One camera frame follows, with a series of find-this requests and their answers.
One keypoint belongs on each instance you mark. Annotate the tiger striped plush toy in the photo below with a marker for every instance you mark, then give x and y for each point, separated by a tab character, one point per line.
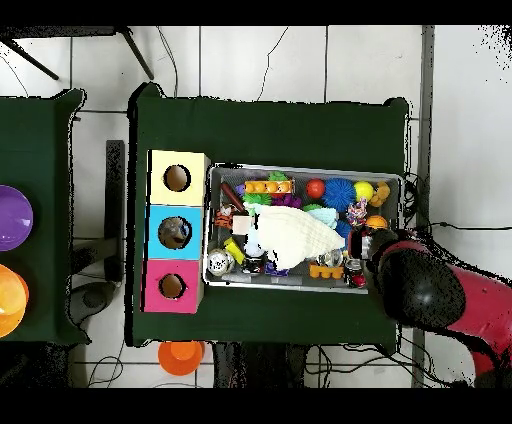
224	218

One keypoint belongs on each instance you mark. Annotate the orange toy building block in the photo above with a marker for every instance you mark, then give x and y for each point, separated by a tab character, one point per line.
268	187

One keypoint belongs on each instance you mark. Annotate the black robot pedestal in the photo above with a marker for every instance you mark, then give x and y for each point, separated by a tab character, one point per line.
256	368

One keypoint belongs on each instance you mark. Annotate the orange plastic bowl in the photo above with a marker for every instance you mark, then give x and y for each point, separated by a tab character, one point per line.
10	300

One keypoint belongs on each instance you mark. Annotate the blue spiky rubber ball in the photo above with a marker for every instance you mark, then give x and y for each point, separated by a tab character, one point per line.
338	194

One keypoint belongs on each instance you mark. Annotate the orange plastic cup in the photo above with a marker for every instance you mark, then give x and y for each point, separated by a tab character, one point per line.
180	358

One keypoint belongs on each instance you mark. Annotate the crushed red drink can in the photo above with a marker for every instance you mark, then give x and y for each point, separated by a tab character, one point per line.
355	274

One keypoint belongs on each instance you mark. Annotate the orange toy basketball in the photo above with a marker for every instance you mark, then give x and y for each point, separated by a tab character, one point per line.
376	221

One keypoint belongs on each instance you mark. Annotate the yellow smooth ball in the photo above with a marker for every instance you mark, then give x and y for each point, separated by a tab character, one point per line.
363	191

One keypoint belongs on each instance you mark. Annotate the dark green table cloth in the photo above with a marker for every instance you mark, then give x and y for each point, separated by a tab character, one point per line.
260	132
40	160

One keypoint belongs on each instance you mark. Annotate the wooden box with three holes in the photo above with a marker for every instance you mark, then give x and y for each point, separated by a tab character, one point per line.
192	252

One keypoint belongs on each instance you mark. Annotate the plain wooden cube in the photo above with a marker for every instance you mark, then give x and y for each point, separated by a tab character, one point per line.
241	224

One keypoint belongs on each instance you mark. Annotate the mint knitted cloth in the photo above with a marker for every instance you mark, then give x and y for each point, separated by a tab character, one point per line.
326	218

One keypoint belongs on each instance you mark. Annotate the purple plastic plate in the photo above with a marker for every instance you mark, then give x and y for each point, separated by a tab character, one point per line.
14	218

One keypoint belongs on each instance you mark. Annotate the silver mesh bin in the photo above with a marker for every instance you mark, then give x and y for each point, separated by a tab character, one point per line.
304	172

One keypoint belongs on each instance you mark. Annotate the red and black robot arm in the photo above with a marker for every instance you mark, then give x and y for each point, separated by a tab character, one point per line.
424	288

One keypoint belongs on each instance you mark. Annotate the black metal frame legs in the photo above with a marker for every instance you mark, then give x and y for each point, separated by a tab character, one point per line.
138	56

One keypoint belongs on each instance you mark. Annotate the cream knitted cloth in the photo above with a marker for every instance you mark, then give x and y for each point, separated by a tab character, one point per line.
296	236

